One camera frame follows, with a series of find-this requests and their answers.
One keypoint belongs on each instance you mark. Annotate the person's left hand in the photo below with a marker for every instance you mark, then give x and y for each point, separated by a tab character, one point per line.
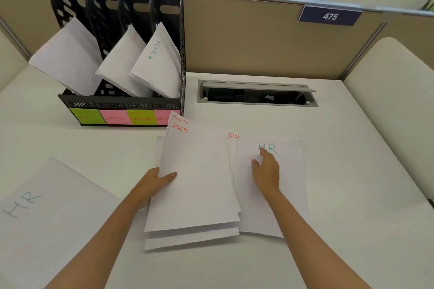
151	185

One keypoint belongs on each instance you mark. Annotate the person's right hand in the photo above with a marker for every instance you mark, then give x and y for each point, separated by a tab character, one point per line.
269	177

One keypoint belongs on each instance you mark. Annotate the single paper red lettering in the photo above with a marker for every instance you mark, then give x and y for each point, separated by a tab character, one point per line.
231	153

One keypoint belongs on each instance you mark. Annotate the paper bundle red lettering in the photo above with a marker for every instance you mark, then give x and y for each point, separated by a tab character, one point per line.
196	180
122	65

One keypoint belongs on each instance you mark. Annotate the black four-slot file organizer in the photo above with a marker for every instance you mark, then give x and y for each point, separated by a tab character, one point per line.
101	105

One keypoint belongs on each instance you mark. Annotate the paper bundle small green lettering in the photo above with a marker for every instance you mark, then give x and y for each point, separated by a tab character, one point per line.
157	68

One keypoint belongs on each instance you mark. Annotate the person's left forearm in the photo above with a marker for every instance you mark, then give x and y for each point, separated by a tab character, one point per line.
98	248

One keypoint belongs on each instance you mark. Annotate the person's right forearm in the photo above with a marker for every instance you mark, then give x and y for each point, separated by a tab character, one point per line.
305	241

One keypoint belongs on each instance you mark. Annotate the pink sticky note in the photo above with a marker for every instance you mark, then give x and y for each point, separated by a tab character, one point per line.
117	117
162	118

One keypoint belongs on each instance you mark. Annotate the yellow sticky note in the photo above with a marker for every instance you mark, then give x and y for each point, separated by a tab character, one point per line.
142	118

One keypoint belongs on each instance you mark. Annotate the green sticky note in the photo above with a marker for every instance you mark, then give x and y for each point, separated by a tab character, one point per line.
86	116

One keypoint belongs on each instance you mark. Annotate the beige partition panel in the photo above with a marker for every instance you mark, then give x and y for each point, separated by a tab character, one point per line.
254	45
413	31

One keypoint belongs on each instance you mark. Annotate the dark blue partition sign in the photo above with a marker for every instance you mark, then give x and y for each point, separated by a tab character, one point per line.
312	16

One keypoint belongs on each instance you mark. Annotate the yellow-green leafy plant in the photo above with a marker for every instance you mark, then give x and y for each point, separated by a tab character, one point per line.
430	6

